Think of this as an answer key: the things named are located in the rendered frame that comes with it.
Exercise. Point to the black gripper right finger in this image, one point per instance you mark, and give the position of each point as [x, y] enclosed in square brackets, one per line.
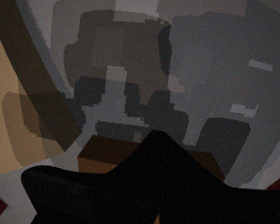
[195, 196]

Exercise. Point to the brown square block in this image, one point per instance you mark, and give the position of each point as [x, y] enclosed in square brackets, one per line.
[35, 123]

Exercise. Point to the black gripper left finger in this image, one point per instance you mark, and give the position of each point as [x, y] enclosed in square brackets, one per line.
[128, 194]

